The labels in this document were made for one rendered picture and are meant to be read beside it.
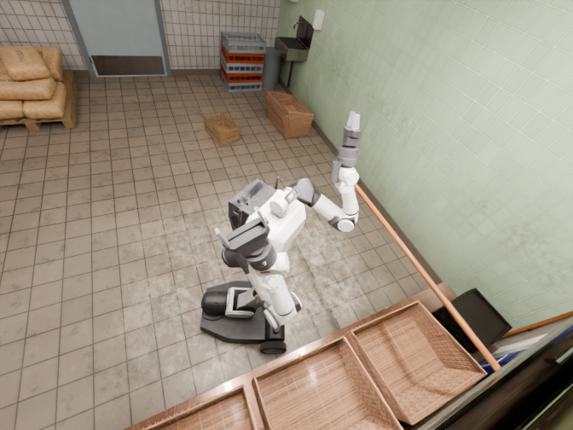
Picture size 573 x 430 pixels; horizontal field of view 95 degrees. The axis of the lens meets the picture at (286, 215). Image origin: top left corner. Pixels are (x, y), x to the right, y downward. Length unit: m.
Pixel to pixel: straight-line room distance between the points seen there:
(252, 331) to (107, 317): 1.12
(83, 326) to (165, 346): 0.63
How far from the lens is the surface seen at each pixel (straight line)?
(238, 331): 2.16
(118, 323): 2.51
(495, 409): 1.16
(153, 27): 5.07
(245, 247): 0.69
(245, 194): 1.18
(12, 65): 4.36
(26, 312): 2.82
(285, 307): 0.95
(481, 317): 2.12
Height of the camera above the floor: 2.26
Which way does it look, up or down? 50 degrees down
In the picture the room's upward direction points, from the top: 15 degrees clockwise
